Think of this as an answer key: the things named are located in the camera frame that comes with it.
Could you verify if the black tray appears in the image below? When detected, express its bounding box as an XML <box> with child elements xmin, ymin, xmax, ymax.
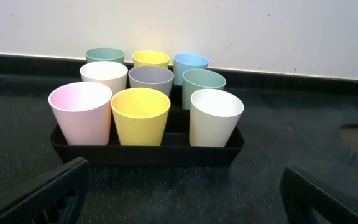
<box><xmin>50</xmin><ymin>83</ymin><xmax>246</xmax><ymax>166</ymax></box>

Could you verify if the yellow cup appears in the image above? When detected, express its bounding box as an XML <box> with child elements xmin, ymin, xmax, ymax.
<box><xmin>132</xmin><ymin>50</ymin><xmax>170</xmax><ymax>69</ymax></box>
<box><xmin>110</xmin><ymin>87</ymin><xmax>172</xmax><ymax>146</ymax></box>

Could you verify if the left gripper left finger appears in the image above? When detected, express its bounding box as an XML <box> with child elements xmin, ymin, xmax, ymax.
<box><xmin>0</xmin><ymin>157</ymin><xmax>92</xmax><ymax>224</ymax></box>

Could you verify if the grey cup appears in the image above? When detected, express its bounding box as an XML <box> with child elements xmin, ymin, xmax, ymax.
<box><xmin>127</xmin><ymin>65</ymin><xmax>175</xmax><ymax>98</ymax></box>

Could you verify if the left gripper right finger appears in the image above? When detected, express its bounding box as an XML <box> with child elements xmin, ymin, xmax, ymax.
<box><xmin>279</xmin><ymin>166</ymin><xmax>358</xmax><ymax>224</ymax></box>

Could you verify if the white cup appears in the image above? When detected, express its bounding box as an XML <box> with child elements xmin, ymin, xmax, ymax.
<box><xmin>188</xmin><ymin>88</ymin><xmax>245</xmax><ymax>148</ymax></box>
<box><xmin>79</xmin><ymin>60</ymin><xmax>129</xmax><ymax>96</ymax></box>

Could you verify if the blue cup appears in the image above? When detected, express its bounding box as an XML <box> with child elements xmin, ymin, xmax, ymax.
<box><xmin>173</xmin><ymin>52</ymin><xmax>209</xmax><ymax>86</ymax></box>

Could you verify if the green cup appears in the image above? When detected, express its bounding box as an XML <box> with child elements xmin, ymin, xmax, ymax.
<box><xmin>181</xmin><ymin>68</ymin><xmax>227</xmax><ymax>110</ymax></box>
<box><xmin>85</xmin><ymin>47</ymin><xmax>126</xmax><ymax>65</ymax></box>

